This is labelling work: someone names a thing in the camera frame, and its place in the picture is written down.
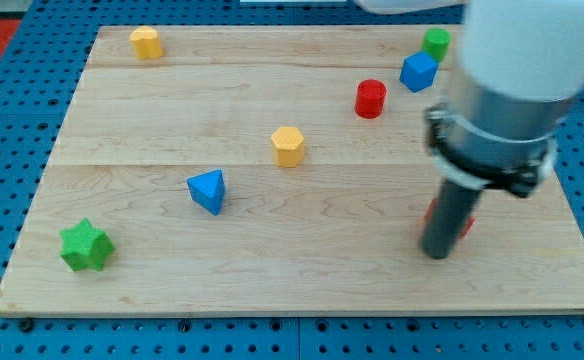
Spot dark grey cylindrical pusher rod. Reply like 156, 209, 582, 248
420, 179, 482, 259

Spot green cylinder block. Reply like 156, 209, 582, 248
421, 28, 452, 63

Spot light wooden board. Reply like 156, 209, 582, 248
0, 25, 584, 318

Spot yellow heart block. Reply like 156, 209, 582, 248
129, 26, 164, 60

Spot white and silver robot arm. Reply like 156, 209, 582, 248
424, 0, 584, 197

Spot red cylinder block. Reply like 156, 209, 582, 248
354, 79, 387, 119

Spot green star block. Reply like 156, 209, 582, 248
59, 218, 115, 272

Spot yellow hexagon block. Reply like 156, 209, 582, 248
270, 127, 305, 168

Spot red star block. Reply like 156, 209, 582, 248
424, 199, 475, 239

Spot blue triangle block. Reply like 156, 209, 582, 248
186, 170, 226, 216

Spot blue cube block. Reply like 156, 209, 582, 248
399, 52, 438, 93

